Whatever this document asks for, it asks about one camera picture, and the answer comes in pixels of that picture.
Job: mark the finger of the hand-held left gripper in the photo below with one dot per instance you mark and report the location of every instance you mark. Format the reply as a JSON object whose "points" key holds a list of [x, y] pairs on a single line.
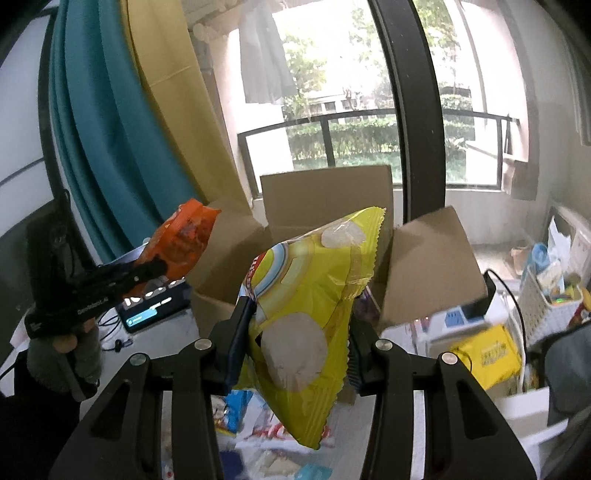
{"points": [[138, 271]]}

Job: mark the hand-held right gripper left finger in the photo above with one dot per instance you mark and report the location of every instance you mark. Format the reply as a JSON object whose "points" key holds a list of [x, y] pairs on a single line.
{"points": [[240, 325]]}

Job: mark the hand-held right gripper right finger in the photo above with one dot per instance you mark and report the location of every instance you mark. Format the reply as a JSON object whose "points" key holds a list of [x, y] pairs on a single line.
{"points": [[356, 364]]}

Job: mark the orange snack bag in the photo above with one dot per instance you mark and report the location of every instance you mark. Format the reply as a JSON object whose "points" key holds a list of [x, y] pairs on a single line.
{"points": [[184, 230]]}

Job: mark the yellow snack bag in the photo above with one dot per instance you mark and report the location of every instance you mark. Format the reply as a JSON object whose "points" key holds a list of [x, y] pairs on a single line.
{"points": [[304, 295]]}

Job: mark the cardboard box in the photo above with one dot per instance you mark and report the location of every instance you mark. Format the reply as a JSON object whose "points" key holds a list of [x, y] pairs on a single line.
{"points": [[429, 267]]}

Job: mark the person's left forearm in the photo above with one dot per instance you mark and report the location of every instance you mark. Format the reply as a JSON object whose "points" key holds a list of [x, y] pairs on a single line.
{"points": [[32, 429]]}

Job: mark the person's left hand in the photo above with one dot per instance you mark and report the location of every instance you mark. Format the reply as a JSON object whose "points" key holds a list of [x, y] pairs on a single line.
{"points": [[64, 364]]}

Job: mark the tablet with clock display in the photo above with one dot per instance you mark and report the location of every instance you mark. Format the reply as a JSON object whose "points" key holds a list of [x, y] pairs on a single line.
{"points": [[152, 311]]}

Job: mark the blue and white snack packet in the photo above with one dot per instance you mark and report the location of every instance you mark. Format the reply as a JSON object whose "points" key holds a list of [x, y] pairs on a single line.
{"points": [[233, 410]]}

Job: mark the white power strip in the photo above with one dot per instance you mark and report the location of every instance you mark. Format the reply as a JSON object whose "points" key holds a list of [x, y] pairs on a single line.
{"points": [[455, 323]]}

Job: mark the red and white snack packet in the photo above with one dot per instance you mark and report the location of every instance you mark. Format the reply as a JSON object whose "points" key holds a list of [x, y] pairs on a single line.
{"points": [[272, 431]]}

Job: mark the light blue snack packet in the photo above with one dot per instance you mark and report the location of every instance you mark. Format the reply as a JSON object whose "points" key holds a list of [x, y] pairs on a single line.
{"points": [[314, 473]]}

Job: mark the yellow packet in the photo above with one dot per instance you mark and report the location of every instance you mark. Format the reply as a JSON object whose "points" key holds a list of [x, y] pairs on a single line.
{"points": [[489, 357]]}

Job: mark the teal curtain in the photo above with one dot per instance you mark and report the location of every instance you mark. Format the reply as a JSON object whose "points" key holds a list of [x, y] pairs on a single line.
{"points": [[106, 138]]}

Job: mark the black charger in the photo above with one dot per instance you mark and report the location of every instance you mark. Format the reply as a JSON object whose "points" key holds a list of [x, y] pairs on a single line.
{"points": [[482, 302]]}

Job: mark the white paper roll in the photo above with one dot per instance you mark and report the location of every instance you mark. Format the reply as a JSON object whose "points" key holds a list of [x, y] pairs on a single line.
{"points": [[526, 415]]}

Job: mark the yellow curtain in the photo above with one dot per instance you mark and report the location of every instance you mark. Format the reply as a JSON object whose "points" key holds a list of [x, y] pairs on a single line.
{"points": [[184, 92]]}

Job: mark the white woven basket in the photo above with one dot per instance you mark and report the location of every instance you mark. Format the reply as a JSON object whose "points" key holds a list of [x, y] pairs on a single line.
{"points": [[535, 304]]}

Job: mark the dark grey bag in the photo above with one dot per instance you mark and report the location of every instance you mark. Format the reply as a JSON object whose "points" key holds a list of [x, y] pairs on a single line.
{"points": [[570, 369]]}

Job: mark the black balcony railing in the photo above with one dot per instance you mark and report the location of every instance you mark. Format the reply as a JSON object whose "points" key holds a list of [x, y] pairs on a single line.
{"points": [[330, 121]]}

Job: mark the hanging white garment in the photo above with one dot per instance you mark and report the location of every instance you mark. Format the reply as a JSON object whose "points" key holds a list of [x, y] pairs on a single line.
{"points": [[263, 60]]}

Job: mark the cardboard piece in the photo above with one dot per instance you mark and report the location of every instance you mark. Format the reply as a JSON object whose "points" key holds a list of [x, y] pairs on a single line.
{"points": [[521, 180]]}

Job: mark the black window frame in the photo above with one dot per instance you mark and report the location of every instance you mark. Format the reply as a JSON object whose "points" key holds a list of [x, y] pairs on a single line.
{"points": [[411, 106]]}

